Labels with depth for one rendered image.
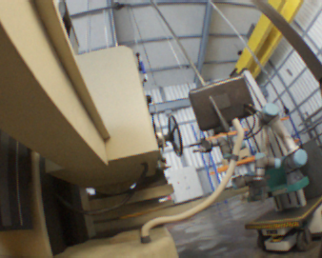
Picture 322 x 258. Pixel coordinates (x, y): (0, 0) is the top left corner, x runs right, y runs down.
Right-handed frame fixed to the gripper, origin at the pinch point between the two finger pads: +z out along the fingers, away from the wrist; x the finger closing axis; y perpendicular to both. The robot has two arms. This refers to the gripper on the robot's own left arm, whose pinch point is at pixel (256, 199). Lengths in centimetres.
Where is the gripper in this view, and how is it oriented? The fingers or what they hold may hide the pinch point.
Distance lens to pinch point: 133.4
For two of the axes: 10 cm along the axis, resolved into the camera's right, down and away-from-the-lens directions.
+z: -1.7, 9.3, -3.2
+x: 1.5, -3.0, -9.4
